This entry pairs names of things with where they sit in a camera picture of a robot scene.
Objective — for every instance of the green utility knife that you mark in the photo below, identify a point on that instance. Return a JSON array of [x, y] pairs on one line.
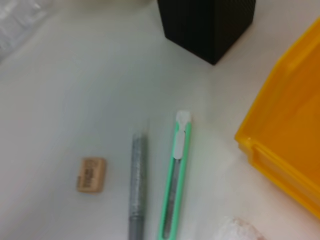
[[181, 140]]

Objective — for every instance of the white paper ball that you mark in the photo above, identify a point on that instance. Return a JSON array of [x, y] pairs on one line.
[[235, 231]]

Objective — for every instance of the clear plastic water bottle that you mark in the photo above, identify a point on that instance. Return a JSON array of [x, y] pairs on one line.
[[10, 32]]

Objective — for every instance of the grey marker pen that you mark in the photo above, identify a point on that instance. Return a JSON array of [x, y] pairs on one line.
[[137, 180]]

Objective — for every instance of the beige eraser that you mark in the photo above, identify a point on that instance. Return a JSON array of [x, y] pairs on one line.
[[91, 175]]

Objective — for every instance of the black mesh pen holder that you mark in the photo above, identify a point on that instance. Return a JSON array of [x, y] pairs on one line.
[[207, 30]]

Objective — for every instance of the yellow plastic storage bin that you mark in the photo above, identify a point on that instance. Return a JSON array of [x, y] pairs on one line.
[[287, 125]]

